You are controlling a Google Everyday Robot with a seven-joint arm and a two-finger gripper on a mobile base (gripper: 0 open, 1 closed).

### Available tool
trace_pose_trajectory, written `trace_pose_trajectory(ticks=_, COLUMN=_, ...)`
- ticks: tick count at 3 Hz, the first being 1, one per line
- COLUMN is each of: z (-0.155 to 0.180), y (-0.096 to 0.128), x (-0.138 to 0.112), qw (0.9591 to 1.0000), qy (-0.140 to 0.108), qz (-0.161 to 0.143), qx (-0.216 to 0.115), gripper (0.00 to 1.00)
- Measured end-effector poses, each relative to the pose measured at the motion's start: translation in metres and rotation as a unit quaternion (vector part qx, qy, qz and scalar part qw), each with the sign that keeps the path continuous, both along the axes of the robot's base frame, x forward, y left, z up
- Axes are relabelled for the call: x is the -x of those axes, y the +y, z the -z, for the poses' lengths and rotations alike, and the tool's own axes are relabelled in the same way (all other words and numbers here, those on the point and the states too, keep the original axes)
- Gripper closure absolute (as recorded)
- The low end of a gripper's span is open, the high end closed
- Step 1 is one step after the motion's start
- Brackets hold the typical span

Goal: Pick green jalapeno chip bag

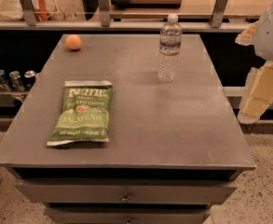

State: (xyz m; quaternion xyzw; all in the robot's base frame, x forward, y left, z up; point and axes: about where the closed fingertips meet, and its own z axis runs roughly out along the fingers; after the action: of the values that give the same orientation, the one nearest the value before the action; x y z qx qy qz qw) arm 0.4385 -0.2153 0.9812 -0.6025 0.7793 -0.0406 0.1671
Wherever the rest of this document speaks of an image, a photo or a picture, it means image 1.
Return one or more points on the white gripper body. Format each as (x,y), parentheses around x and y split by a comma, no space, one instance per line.
(272,34)

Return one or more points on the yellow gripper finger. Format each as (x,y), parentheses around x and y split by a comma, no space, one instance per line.
(258,94)
(246,37)

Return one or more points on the green jalapeno chip bag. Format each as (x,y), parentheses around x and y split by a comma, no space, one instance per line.
(85,113)

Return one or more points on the clear plastic water bottle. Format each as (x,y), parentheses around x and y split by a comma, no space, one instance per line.
(170,41)

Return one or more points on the grey drawer cabinet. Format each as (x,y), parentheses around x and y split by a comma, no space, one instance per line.
(174,149)

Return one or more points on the orange ball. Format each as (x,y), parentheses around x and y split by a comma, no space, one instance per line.
(73,42)

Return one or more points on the metal shelf rack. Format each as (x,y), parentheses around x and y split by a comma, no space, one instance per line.
(194,15)

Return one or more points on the dark soda can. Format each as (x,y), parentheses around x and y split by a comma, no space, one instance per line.
(29,77)

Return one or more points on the silver green soda can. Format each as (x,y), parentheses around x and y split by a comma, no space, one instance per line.
(17,80)

